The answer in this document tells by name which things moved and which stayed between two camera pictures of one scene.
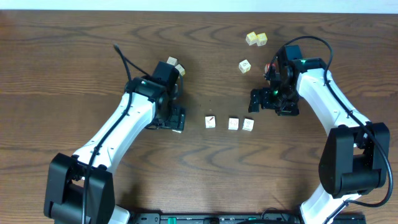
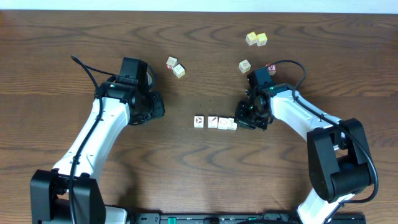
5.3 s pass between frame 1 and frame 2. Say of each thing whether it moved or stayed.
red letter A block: stayed
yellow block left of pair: stayed
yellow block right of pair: stayed
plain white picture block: moved
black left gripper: moved
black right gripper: moved
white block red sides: stayed
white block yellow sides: stayed
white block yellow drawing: stayed
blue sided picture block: moved
